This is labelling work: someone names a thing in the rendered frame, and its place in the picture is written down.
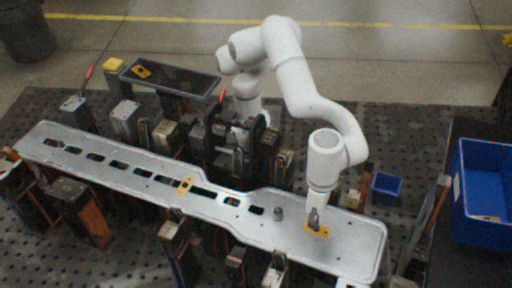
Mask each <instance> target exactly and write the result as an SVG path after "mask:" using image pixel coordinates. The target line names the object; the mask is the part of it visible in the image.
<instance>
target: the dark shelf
mask: <svg viewBox="0 0 512 288"><path fill-rule="evenodd" d="M460 138H468V139H474V140H480V141H492V142H498V143H504V144H510V145H512V127H508V126H500V125H497V124H494V123H489V122H486V121H478V120H475V119H471V118H467V117H460V116H456V115H454V116H453V117H452V120H451V127H450V132H449V137H448V141H447V146H446V151H445V160H444V165H443V170H442V175H447V176H449V172H448V166H449V164H450V162H451V158H452V156H453V155H454V153H455V151H456V147H457V145H458V141H459V139H460ZM429 248H431V252H430V257H429V262H428V266H427V268H426V271H425V276H424V279H425V281H424V285H423V288H512V253H508V252H504V251H494V250H490V249H486V248H481V247H477V246H472V245H468V244H459V243H455V242H453V237H452V221H451V204H450V189H449V190H448V193H447V194H446V198H445V199H444V201H443V203H442V205H441V209H440V210H439V212H438V213H437V216H436V219H435V221H434V223H433V228H432V238H431V243H430V247H429ZM425 277H426V278H425Z"/></svg>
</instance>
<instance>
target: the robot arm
mask: <svg viewBox="0 0 512 288"><path fill-rule="evenodd" d="M301 43H302V33H301V29H300V26H299V25H298V24H297V23H296V22H295V20H294V19H290V18H289V17H281V16H278V15H272V16H269V17H267V19H265V20H264V21H263V22H262V25H261V26H257V27H253V28H250V29H244V30H241V31H239V32H237V33H234V34H232V35H231V36H230V38H229V41H228V45H225V46H223V47H221V48H219V49H218V50H217V52H216V56H215V62H216V68H217V70H218V71H220V72H221V74H222V75H224V76H234V75H237V76H235V78H234V79H233V81H232V92H233V98H234V104H235V111H237V118H239V119H242V118H245V119H246V120H248V117H249V116H251V117H254V118H256V116H257V115H258V113H262V114H264V115H265V117H266V120H267V127H268V126H269V124H270V116H269V114H268V113H267V111H265V110H264V109H262V102H261V90H260V81H261V80H262V78H263V76H265V75H266V73H267V71H268V70H269V68H270V67H272V70H273V72H274V74H275V76H276V81H277V83H278V85H279V87H280V90H281V94H282V95H283V98H284V100H285V104H286V107H287V109H288V110H289V112H290V114H291V115H292V116H293V117H294V118H318V119H321V120H324V121H326V122H329V123H331V124H332V125H333V126H334V127H336V129H337V131H338V132H336V131H334V130H332V129H327V128H323V129H319V130H317V131H315V132H313V133H312V134H311V136H310V137H309V141H308V163H307V173H306V181H307V183H308V186H309V189H308V197H307V202H306V207H305V211H306V213H309V212H310V213H309V219H308V227H309V228H310V229H313V230H318V225H319V221H318V219H319V216H321V215H323V211H324V209H325V206H327V203H328V198H329V196H330V193H331V191H332V189H334V188H335V187H336V185H337V183H338V178H339V173H340V172H341V170H342V169H346V168H347V167H350V166H353V165H355V164H360V163H362V162H364V161H365V160H366V159H367V158H368V155H369V150H368V146H367V144H366V141H365V137H364V136H363V133H362V132H361V130H360V127H359V125H358V123H357V122H356V120H355V118H354V117H353V115H352V114H351V113H350V112H349V111H348V110H347V109H346V108H344V107H342V106H341V105H340V104H336V103H335V102H332V101H331V100H329V99H325V98H323V97H322V96H321V95H319V94H318V91H317V89H316V86H315V85H314V82H313V78H312V76H311V73H310V71H309V67H308V65H307V62H306V60H305V58H304V54H303V52H302V49H301V48H300V45H301ZM315 215H318V216H317V219H314V217H315Z"/></svg>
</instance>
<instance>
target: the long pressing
mask: <svg viewBox="0 0 512 288"><path fill-rule="evenodd" d="M70 137H71V138H70ZM46 139H51V140H54V141H63V142H64V144H65V147H64V148H60V147H59V146H58V147H53V146H48V145H45V144H43V142H44V141H45V140H46ZM67 146H74V147H76V148H79V149H81V150H83V151H82V152H81V154H80V155H76V154H73V153H70V152H68V151H65V148H66V147H67ZM12 149H14V150H16V151H17V152H18V155H19V156H22V158H24V159H27V160H31V161H33V162H36V163H38V164H41V165H45V166H48V167H50V168H53V169H55V170H60V171H62V172H65V173H67V174H70V175H74V176H76V177H79V178H81V179H86V180H88V181H91V182H93V183H96V184H101V185H102V186H105V187H107V188H112V189H115V190H116V191H119V192H121V193H126V194H129V195H131V196H133V197H138V198H140V199H143V200H145V201H147V202H152V203H155V204H157V205H159V206H164V207H166V208H168V207H169V205H170V204H174V205H176V206H179V207H180V208H181V209H182V211H183V214H185V215H189V216H192V217H194V218H197V219H199V220H203V221H206V222H208V223H211V224H213V225H217V226H220V227H222V228H224V229H227V230H228V231H229V232H230V234H233V235H234V237H235V238H236V239H238V240H239V241H240V242H241V243H246V244H248V245H250V246H253V247H255V248H259V249H262V250H264V251H267V252H268V253H273V250H274V248H281V249H284V250H285V251H286V253H287V258H288V259H289V260H291V261H294V262H296V263H300V264H303V265H305V266H308V267H310V268H314V269H317V270H319V271H321V272H324V273H327V274H331V275H333V276H335V277H338V278H339V277H343V278H346V279H350V280H353V281H355V282H358V283H359V284H362V285H367V286H368V285H373V283H374V282H375V281H376V280H377V274H378V270H379V267H380V264H381V260H382V254H383V251H384V248H385V245H386V238H387V228H386V225H385V224H384V223H383V222H382V221H379V220H376V219H374V218H371V217H368V216H363V215H361V214H358V213H355V212H352V211H347V210H344V209H341V208H339V207H337V206H331V205H328V204H327V206H325V209H324V211H323V215H321V216H319V219H318V221H319V225H323V226H326V227H328V228H330V229H331V232H330V234H329V236H328V239H325V238H323V237H320V236H318V235H315V234H310V233H308V232H305V231H304V230H302V228H303V225H304V221H305V220H308V219H309V213H310V212H309V213H306V211H305V207H306V202H307V197H304V196H299V195H296V194H294V193H291V192H285V191H283V190H281V189H278V188H276V187H261V188H258V189H257V190H254V191H252V192H246V193H241V192H236V191H233V190H230V189H228V188H225V187H221V186H218V185H216V184H213V183H211V182H208V181H207V178H206V175H205V173H204V171H203V170H202V169H201V168H200V167H198V166H195V165H193V164H187V163H184V162H182V161H179V160H177V159H176V160H174V159H171V158H169V157H166V156H164V155H158V154H155V153H153V152H150V151H147V150H142V149H140V148H137V147H134V146H129V145H126V144H124V143H121V142H118V141H113V140H111V139H107V138H105V137H102V136H96V135H94V134H91V133H89V132H86V131H81V130H78V129H76V128H73V127H70V126H65V125H62V124H60V123H56V122H52V121H40V122H39V123H38V125H37V126H34V127H33V129H32V130H31V131H29V132H28V134H26V135H25V136H23V137H22V139H21V140H20V141H18V142H16V144H15V145H14V146H13V147H12ZM114 151H116V152H114ZM90 153H94V154H96V155H102V156H105V157H106V159H105V160H103V161H102V162H98V161H96V160H91V159H88V158H86V156H87V155H89V154H90ZM53 154H55V155H53ZM112 160H117V161H120V162H122V163H125V164H129V166H128V168H127V169H125V170H122V169H117V168H115V167H112V166H110V164H111V161H112ZM162 166H164V167H163V168H161V167H162ZM137 168H140V169H145V170H147V171H150V172H152V173H153V174H152V176H151V177H150V178H145V177H142V176H140V175H137V174H133V172H134V171H135V169H137ZM158 174H160V175H163V176H165V177H168V178H173V179H175V180H178V181H180V182H182V181H183V180H184V178H185V177H186V176H190V177H193V178H195V181H194V183H193V185H192V186H195V187H200V188H202V189H206V190H208V191H211V192H216V193H217V196H216V199H214V200H211V199H209V198H207V197H204V196H199V195H197V194H194V193H192V192H187V193H186V195H185V196H184V197H181V196H179V195H176V194H175V193H174V192H175V191H176V190H177V188H178V187H172V186H169V185H167V184H165V183H160V182H157V181H155V180H154V178H155V176H156V175H158ZM146 186H149V187H148V188H147V187H146ZM226 197H230V198H233V199H235V200H238V201H240V204H239V206H238V207H234V206H229V205H226V204H224V201H225V198H226ZM250 206H258V207H261V208H262V209H264V211H263V213H262V215H256V214H253V213H251V212H249V211H248V209H249V207H250ZM276 206H281V208H282V210H283V216H284V218H283V220H281V221H276V220H274V219H273V210H274V209H275V207H276ZM236 215H238V216H239V218H236ZM349 222H351V225H349V224H348V223H349ZM260 224H263V225H262V226H260ZM337 258H340V260H338V259H337Z"/></svg>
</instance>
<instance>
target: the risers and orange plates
mask: <svg viewBox="0 0 512 288"><path fill-rule="evenodd" d="M110 166H112V167H115V168H117V169H120V167H119V165H118V163H117V161H116V160H112V161H111V164H110ZM98 185H99V187H100V188H101V192H102V193H103V195H104V197H105V198H106V202H107V203H108V205H109V207H110V209H109V210H110V212H111V214H112V215H114V216H116V217H119V219H120V220H122V221H126V222H129V223H131V222H132V221H134V219H135V217H136V216H135V212H134V211H133V208H132V207H131V205H130V201H129V199H128V198H127V196H126V193H121V192H119V191H116V190H115V189H112V188H107V187H105V186H102V185H101V184H98ZM201 231H202V241H203V244H204V248H205V249H204V250H205V253H206V254H207V255H210V256H211V257H214V258H216V257H217V258H218V257H219V256H220V253H221V251H222V249H223V248H224V246H225V237H224V233H223V228H222V227H220V226H217V225H213V224H211V223H208V222H206V221H204V223H203V224H202V227H201ZM266 256H267V251H264V250H262V249H259V248H256V259H258V260H259V261H262V262H263V261H264V259H265V258H266Z"/></svg>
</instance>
